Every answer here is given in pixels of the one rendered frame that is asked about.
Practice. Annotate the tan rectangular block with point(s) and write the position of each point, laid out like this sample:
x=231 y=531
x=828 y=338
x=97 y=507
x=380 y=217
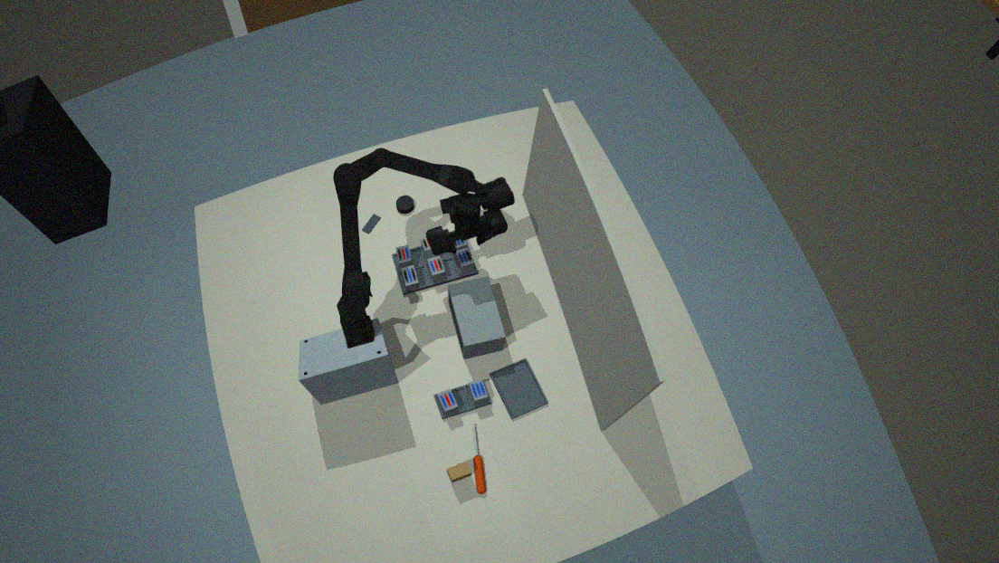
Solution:
x=459 y=471

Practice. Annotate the orange-handled screwdriver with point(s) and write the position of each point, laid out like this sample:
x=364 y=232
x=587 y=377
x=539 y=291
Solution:
x=478 y=468

